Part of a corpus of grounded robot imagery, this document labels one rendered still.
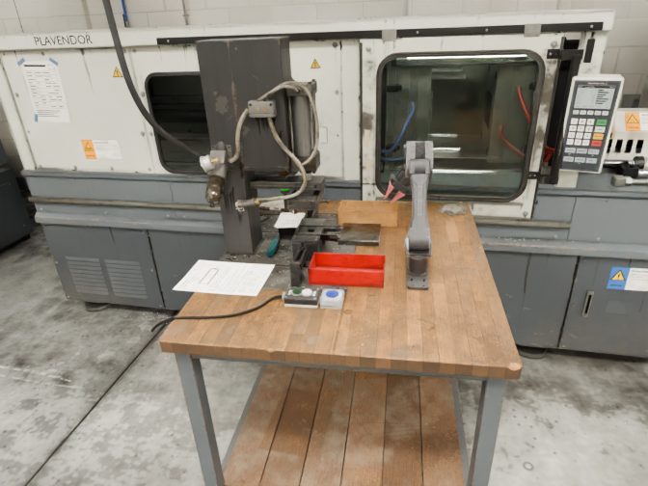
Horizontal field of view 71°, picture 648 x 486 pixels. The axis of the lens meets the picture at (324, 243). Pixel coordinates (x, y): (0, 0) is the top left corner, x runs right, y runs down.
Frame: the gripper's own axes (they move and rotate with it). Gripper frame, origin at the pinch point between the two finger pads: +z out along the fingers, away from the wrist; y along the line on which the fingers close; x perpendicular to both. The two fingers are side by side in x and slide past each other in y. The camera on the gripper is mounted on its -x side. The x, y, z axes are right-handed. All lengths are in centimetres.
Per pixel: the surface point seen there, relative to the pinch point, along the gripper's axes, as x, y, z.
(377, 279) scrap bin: 55, -3, 7
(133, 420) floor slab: 41, 41, 149
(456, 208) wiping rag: -11.7, -28.9, -9.9
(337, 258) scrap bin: 43.3, 9.6, 14.7
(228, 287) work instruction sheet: 60, 36, 37
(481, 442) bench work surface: 85, -49, 17
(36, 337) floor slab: -13, 121, 202
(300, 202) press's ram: 40, 31, 6
